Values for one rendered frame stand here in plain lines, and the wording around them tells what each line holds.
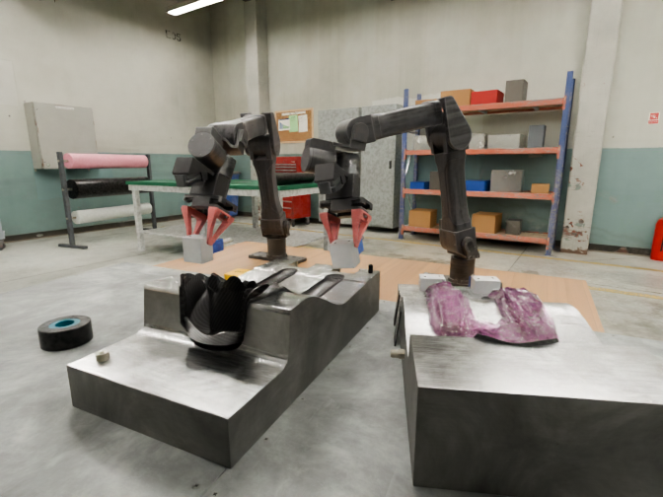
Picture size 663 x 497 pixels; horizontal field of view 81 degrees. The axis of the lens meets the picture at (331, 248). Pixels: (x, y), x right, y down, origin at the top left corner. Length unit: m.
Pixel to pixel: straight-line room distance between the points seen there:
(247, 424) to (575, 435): 0.32
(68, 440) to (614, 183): 5.90
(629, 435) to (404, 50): 6.52
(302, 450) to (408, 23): 6.62
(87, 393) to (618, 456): 0.58
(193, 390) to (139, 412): 0.07
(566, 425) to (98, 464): 0.47
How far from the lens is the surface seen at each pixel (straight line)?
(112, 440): 0.56
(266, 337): 0.53
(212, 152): 0.84
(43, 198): 7.42
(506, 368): 0.45
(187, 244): 0.88
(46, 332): 0.83
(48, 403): 0.68
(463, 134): 0.99
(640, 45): 6.17
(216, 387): 0.50
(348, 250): 0.81
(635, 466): 0.49
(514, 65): 6.24
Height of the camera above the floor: 1.11
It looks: 12 degrees down
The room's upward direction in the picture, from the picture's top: straight up
